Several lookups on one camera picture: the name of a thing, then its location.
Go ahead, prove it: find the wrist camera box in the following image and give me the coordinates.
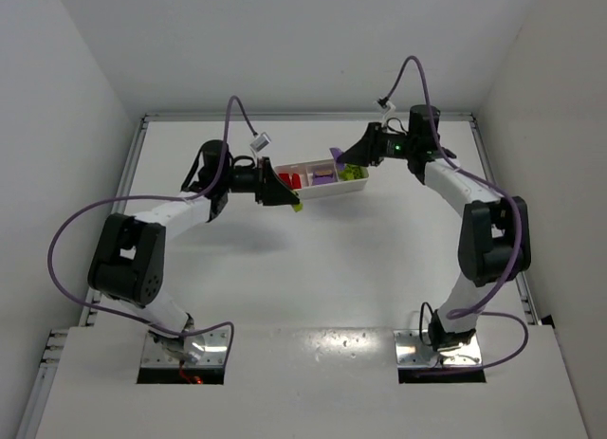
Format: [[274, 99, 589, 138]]
[[376, 97, 395, 119], [249, 132, 271, 155]]

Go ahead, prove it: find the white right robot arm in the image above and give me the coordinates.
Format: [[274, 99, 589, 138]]
[[336, 104, 531, 351]]

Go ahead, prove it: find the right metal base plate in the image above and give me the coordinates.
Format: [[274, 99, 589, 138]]
[[394, 329, 483, 371]]

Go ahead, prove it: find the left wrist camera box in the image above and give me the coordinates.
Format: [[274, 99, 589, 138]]
[[249, 132, 271, 155]]

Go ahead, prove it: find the red rectangular lego brick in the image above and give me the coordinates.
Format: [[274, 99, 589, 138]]
[[290, 174, 302, 190]]

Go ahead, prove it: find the purple flower lego brick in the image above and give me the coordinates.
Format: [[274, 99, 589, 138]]
[[311, 175, 336, 187]]

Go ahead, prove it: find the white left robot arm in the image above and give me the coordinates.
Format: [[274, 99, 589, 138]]
[[87, 139, 301, 364]]

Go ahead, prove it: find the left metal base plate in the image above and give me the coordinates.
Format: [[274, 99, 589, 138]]
[[140, 328, 231, 370]]

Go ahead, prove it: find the white three-compartment tray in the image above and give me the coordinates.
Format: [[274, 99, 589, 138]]
[[274, 159, 369, 201]]

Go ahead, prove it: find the purple rounded lego brick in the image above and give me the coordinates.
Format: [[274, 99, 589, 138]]
[[329, 147, 347, 173]]

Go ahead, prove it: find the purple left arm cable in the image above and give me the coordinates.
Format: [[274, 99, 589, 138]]
[[46, 95, 260, 350]]

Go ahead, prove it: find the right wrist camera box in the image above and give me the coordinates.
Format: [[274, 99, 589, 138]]
[[376, 97, 395, 119]]

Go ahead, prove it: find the green studded lego brick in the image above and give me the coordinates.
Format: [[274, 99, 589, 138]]
[[346, 164, 368, 181]]

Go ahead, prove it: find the metal base plate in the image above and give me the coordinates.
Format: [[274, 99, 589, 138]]
[[394, 329, 483, 371], [140, 328, 231, 370]]

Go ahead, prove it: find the aluminium table edge rail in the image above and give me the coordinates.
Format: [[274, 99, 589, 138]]
[[13, 111, 556, 439]]

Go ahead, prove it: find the purple butterfly lego brick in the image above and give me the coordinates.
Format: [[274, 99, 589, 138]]
[[313, 170, 334, 177]]

